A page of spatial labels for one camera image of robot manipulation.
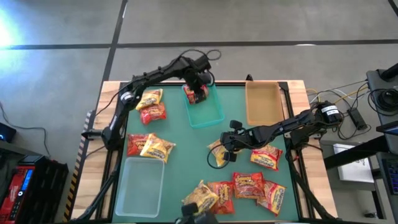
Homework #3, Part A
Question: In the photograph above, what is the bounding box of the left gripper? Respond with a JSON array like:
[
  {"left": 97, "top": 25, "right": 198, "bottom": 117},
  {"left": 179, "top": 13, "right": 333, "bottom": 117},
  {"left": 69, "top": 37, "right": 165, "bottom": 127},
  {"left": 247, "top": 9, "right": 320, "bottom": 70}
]
[{"left": 185, "top": 68, "right": 210, "bottom": 104}]

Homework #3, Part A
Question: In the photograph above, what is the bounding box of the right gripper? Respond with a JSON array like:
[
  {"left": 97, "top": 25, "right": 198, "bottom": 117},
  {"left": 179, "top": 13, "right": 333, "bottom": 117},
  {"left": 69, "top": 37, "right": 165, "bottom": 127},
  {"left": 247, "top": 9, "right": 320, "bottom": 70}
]
[{"left": 220, "top": 129, "right": 249, "bottom": 163}]

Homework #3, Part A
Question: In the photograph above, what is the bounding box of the red-edged Maruchan noodle pack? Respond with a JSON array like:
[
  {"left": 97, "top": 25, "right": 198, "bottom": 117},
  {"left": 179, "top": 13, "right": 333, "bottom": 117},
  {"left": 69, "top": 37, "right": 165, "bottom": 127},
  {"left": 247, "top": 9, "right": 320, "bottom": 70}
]
[
  {"left": 250, "top": 144, "right": 284, "bottom": 172},
  {"left": 182, "top": 83, "right": 210, "bottom": 105},
  {"left": 256, "top": 179, "right": 287, "bottom": 217}
]

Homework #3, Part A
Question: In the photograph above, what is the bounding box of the red noodle pack yellow lettering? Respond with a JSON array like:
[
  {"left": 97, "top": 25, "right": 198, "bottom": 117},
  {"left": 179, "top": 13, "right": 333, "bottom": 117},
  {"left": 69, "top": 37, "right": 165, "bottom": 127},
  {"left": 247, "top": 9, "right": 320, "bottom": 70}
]
[
  {"left": 126, "top": 133, "right": 150, "bottom": 157},
  {"left": 232, "top": 171, "right": 266, "bottom": 200},
  {"left": 139, "top": 102, "right": 167, "bottom": 126},
  {"left": 207, "top": 180, "right": 236, "bottom": 215}
]

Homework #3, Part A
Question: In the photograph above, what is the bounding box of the teal plastic bin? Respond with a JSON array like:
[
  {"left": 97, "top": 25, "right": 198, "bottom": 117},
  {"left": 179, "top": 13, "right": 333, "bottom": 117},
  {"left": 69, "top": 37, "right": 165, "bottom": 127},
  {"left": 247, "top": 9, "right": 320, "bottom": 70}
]
[{"left": 182, "top": 83, "right": 226, "bottom": 129}]

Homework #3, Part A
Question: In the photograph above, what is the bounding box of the green table mat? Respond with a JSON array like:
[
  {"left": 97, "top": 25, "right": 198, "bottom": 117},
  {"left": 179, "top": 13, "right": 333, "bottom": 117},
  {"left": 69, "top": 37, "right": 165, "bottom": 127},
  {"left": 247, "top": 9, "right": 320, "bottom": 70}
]
[{"left": 111, "top": 84, "right": 300, "bottom": 223}]

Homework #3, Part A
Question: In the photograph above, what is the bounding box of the black boxy device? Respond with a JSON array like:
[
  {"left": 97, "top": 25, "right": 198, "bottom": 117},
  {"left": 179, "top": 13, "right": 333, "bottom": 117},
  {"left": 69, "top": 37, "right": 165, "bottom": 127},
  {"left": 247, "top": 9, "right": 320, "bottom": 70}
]
[{"left": 174, "top": 202, "right": 220, "bottom": 224}]

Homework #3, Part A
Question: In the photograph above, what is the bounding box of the clear plastic bin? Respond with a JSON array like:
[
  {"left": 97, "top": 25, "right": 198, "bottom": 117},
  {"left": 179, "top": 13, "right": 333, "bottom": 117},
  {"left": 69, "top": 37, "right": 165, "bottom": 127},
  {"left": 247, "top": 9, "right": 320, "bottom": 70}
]
[{"left": 114, "top": 156, "right": 165, "bottom": 218}]

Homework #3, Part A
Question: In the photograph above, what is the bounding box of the black diagonal beam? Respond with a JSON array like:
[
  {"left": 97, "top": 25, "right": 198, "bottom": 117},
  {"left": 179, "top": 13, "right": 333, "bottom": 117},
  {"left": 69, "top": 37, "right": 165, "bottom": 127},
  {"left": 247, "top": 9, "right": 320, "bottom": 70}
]
[{"left": 323, "top": 135, "right": 389, "bottom": 170}]

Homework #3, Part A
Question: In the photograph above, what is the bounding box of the white paper sheet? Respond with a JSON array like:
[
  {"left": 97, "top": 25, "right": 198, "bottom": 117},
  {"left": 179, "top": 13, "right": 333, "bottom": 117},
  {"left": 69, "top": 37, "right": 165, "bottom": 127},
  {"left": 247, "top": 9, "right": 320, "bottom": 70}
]
[{"left": 333, "top": 143, "right": 376, "bottom": 184}]

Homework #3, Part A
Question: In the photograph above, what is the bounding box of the black power adapter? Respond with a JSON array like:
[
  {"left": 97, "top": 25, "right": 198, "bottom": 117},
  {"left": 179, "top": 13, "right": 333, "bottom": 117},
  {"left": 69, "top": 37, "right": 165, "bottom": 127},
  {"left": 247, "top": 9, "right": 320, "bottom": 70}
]
[{"left": 347, "top": 107, "right": 368, "bottom": 131}]

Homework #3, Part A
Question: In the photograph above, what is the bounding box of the yellow black hazard strip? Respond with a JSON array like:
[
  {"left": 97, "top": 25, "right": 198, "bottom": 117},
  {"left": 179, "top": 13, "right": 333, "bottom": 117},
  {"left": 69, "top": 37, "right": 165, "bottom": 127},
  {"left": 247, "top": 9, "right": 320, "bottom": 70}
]
[{"left": 63, "top": 110, "right": 94, "bottom": 222}]

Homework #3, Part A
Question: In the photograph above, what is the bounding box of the black desk leg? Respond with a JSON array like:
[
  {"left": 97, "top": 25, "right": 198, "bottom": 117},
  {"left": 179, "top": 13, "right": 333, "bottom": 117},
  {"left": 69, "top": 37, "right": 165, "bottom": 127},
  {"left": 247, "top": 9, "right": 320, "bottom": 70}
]
[{"left": 371, "top": 179, "right": 388, "bottom": 220}]

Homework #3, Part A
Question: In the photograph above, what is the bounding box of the black tablet screen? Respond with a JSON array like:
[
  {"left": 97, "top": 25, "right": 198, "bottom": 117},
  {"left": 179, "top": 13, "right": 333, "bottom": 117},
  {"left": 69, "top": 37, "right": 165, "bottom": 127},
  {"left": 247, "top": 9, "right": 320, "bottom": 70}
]
[{"left": 375, "top": 120, "right": 398, "bottom": 137}]

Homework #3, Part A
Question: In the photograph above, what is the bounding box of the black keyboard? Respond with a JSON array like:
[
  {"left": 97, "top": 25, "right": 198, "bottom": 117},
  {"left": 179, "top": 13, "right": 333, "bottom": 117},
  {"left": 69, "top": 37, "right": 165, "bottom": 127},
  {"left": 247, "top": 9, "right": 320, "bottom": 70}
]
[{"left": 381, "top": 151, "right": 398, "bottom": 197}]

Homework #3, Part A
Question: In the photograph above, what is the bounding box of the black plastic crate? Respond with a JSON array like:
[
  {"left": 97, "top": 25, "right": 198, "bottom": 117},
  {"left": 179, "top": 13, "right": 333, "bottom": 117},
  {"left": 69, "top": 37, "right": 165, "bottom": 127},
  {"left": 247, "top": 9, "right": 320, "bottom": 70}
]
[{"left": 18, "top": 155, "right": 70, "bottom": 224}]

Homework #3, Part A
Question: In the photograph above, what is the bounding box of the black pole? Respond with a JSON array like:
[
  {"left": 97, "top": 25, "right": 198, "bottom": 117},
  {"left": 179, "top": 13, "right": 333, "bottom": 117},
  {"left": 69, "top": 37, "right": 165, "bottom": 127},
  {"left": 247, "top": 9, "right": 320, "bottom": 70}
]
[{"left": 381, "top": 63, "right": 398, "bottom": 82}]

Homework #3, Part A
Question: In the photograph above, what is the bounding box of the small black box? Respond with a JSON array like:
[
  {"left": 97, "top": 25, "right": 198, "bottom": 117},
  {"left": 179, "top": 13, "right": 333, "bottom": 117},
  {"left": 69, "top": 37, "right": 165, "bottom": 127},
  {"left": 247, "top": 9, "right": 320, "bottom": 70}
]
[{"left": 0, "top": 122, "right": 17, "bottom": 144}]

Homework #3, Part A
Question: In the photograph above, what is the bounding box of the red electronic device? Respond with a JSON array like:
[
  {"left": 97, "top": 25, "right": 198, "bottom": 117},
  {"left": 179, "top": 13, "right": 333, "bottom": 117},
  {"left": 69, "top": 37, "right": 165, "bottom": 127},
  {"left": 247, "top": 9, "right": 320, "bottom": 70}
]
[{"left": 0, "top": 164, "right": 35, "bottom": 224}]

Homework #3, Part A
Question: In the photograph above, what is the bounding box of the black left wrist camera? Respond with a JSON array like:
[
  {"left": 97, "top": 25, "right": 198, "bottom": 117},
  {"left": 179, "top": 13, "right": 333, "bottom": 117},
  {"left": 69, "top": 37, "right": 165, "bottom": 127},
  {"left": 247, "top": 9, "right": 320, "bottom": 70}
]
[{"left": 196, "top": 70, "right": 215, "bottom": 85}]

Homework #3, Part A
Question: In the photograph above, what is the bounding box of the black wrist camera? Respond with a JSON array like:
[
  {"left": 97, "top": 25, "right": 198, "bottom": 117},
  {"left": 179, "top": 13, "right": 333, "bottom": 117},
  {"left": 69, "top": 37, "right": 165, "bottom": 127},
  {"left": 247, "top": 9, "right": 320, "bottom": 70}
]
[
  {"left": 196, "top": 70, "right": 215, "bottom": 85},
  {"left": 229, "top": 119, "right": 244, "bottom": 131}
]

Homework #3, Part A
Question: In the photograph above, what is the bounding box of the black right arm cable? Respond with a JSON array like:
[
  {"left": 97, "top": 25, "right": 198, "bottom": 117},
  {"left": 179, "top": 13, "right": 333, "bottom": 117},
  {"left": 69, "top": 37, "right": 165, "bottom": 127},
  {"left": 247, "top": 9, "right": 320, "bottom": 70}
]
[{"left": 206, "top": 142, "right": 233, "bottom": 170}]

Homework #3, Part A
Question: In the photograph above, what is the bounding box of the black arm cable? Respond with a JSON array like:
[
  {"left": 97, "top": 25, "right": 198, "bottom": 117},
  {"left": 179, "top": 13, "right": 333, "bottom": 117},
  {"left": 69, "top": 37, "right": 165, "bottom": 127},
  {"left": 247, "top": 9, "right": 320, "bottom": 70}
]
[
  {"left": 179, "top": 49, "right": 222, "bottom": 86},
  {"left": 206, "top": 142, "right": 233, "bottom": 170}
]

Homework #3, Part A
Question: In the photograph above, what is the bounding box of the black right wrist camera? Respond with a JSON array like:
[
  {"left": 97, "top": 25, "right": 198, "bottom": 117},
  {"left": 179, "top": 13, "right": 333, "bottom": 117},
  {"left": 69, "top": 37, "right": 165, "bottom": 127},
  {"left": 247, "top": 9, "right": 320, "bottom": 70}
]
[{"left": 229, "top": 119, "right": 244, "bottom": 131}]

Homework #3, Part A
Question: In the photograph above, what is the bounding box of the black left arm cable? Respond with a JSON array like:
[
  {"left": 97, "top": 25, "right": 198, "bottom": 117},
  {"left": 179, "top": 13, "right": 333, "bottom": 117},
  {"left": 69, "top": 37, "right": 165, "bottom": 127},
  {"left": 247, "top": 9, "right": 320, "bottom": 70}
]
[{"left": 179, "top": 49, "right": 222, "bottom": 86}]

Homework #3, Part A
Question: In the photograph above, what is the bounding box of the black metal table frame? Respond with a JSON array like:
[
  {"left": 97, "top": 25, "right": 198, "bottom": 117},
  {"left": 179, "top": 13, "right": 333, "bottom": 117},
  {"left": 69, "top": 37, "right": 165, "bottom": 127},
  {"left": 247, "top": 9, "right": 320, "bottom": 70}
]
[{"left": 70, "top": 74, "right": 343, "bottom": 224}]

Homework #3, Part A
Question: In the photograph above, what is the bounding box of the yellow cable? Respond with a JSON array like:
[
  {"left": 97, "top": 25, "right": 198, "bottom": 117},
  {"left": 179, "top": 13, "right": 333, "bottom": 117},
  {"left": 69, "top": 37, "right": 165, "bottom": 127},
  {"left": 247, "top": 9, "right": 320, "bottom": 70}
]
[{"left": 306, "top": 86, "right": 369, "bottom": 106}]

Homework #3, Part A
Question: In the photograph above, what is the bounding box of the coiled black cable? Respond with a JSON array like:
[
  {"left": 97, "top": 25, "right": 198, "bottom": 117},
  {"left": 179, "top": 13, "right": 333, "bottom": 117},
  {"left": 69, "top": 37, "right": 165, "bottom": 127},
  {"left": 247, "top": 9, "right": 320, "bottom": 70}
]
[{"left": 368, "top": 88, "right": 398, "bottom": 113}]

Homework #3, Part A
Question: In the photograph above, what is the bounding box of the black floor cable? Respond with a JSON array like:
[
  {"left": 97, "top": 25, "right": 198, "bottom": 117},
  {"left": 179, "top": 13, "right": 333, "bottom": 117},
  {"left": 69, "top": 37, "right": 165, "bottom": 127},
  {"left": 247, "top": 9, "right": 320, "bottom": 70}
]
[{"left": 0, "top": 101, "right": 52, "bottom": 158}]

